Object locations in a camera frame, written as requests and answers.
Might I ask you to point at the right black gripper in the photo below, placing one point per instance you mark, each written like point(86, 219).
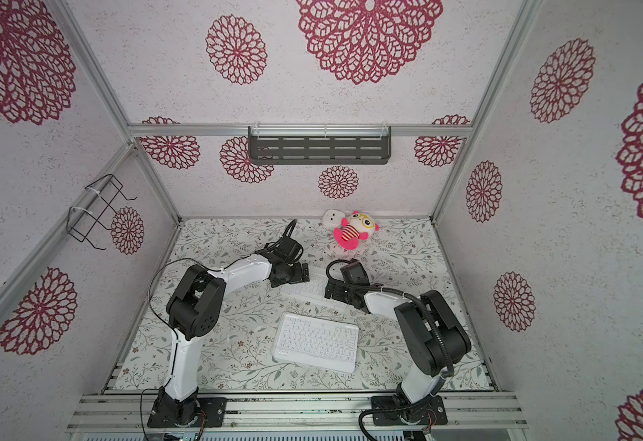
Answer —
point(334, 289)

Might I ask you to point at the white keyboard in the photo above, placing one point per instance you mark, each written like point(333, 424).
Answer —
point(316, 343)
point(313, 291)

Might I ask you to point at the black wire wall rack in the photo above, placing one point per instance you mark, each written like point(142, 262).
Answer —
point(81, 221)

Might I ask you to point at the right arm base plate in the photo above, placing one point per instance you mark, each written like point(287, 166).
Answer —
point(388, 411)

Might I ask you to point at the grey wall shelf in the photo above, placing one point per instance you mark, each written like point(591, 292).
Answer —
point(324, 146)

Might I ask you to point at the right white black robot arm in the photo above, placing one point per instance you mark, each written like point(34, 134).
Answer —
point(435, 339)

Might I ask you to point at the white keyboard back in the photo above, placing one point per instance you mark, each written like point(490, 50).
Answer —
point(313, 291)

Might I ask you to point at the white round gadget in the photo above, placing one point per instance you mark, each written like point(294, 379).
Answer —
point(333, 219)

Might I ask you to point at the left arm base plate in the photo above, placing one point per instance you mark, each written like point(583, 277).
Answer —
point(192, 412)

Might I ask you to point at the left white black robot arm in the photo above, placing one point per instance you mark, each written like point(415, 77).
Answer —
point(194, 308)

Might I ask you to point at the pink owl plush toy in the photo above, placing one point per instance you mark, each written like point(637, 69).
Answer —
point(356, 228)

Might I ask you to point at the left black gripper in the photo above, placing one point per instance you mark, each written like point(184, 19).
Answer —
point(300, 267)

